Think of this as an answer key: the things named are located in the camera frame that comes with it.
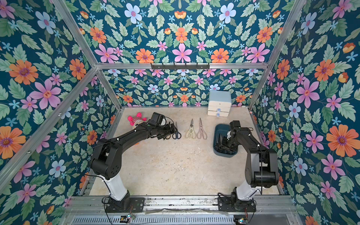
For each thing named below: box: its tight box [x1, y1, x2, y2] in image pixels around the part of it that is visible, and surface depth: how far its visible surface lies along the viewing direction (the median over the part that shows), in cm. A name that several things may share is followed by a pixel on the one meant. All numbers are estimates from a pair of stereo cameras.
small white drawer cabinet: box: [207, 90, 233, 118], surface depth 112 cm
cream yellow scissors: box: [184, 118, 197, 141], surface depth 106 cm
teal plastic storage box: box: [212, 123, 239, 158], surface depth 93 cm
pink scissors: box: [196, 117, 208, 141], surface depth 106 cm
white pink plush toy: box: [127, 112, 148, 129], surface depth 106 cm
